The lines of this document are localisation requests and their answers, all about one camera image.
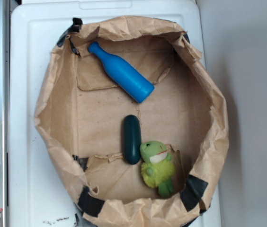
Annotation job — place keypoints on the blue plastic bottle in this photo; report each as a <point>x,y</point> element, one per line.
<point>122,73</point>

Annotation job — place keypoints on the dark green oval capsule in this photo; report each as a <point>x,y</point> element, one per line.
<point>131,139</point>

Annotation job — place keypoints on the brown paper bag bin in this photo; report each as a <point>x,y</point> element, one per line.
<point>80,112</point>

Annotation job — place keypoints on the green plush frog toy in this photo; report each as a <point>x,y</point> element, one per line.
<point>157,169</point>

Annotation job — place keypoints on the white plastic lid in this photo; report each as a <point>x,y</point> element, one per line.
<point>37,196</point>

